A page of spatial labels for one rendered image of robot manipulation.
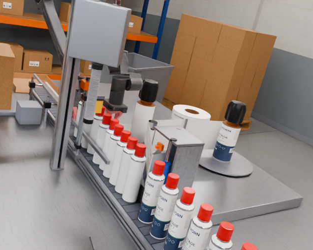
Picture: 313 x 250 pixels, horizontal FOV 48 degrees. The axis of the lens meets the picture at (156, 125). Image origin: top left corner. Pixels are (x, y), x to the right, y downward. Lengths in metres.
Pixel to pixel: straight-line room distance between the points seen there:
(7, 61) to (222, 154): 1.10
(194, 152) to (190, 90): 3.95
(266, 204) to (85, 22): 0.95
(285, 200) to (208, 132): 0.44
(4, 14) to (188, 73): 2.51
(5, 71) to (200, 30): 3.51
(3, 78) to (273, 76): 4.77
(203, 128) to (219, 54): 3.17
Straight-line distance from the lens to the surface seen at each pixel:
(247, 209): 1.40
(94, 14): 1.19
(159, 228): 1.06
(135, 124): 1.63
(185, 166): 1.11
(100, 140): 1.35
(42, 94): 2.10
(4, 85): 1.87
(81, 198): 1.28
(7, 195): 1.27
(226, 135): 1.63
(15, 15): 5.04
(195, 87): 4.97
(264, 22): 6.22
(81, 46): 1.21
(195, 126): 1.60
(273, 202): 1.52
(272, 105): 5.99
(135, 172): 1.14
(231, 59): 4.63
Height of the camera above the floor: 1.53
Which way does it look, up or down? 20 degrees down
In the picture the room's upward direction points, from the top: 13 degrees clockwise
